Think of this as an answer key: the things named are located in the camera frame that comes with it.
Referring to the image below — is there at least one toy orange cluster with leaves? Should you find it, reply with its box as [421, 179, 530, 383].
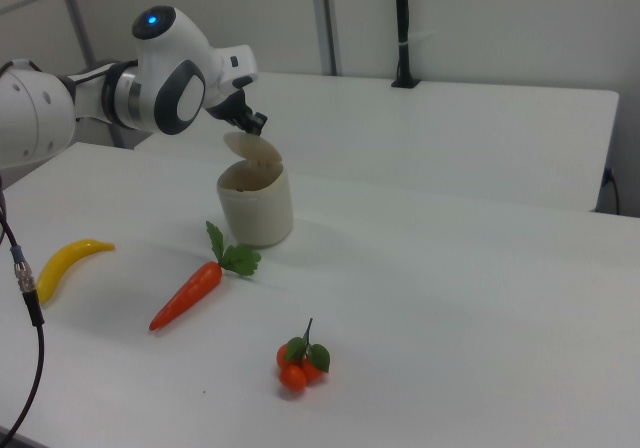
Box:
[276, 317, 331, 393]

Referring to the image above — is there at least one black cable with metal connector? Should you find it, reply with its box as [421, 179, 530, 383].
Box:
[0, 175, 46, 437]

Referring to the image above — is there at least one white side table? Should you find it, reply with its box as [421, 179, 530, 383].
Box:
[134, 70, 620, 214]

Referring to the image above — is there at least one black camera pole with base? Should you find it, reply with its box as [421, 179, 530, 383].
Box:
[390, 0, 422, 89]

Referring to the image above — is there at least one orange toy carrot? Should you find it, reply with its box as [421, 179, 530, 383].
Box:
[148, 220, 262, 332]

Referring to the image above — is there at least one yellow toy banana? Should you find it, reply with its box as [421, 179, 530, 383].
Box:
[35, 238, 116, 305]

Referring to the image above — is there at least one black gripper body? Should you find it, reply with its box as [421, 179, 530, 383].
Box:
[206, 86, 251, 125]

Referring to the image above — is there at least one beige garbage bin with lid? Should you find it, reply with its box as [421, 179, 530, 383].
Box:
[215, 131, 294, 248]

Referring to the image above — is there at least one grey partition post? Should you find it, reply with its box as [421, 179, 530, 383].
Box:
[309, 0, 344, 77]
[55, 0, 99, 77]

